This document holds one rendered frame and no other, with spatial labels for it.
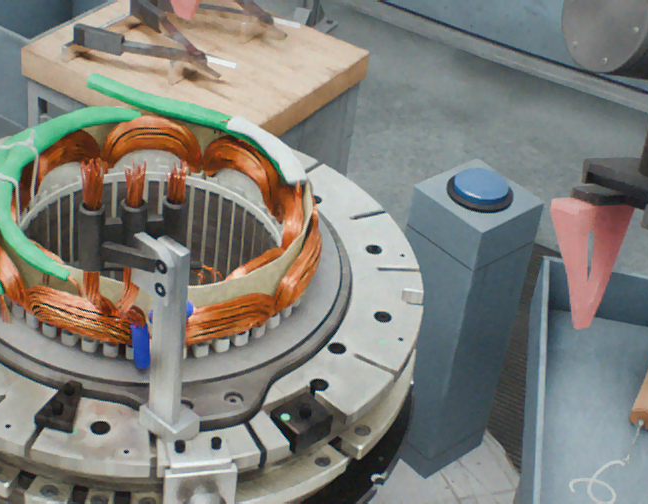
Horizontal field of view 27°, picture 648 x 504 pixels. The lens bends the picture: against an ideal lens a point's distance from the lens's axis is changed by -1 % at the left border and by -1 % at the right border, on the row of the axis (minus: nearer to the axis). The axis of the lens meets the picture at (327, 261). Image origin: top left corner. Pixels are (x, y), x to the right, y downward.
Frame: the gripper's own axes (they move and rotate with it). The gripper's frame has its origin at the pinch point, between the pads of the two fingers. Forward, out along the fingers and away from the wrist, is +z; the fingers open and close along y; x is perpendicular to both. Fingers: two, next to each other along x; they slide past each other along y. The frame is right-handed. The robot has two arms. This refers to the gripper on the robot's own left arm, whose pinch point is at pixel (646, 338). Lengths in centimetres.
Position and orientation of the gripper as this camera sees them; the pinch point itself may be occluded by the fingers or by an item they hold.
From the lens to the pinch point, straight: 77.0
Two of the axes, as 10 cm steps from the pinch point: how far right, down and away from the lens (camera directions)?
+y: 7.4, 3.1, -5.9
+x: 6.4, -0.7, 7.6
